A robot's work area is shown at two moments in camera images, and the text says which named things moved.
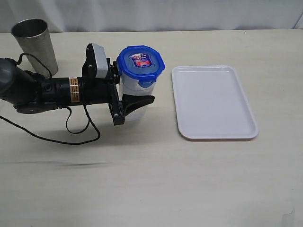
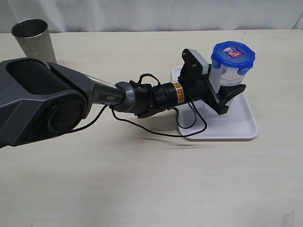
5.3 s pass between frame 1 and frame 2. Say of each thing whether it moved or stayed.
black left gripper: moved
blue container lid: moved
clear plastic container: moved
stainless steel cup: stayed
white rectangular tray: stayed
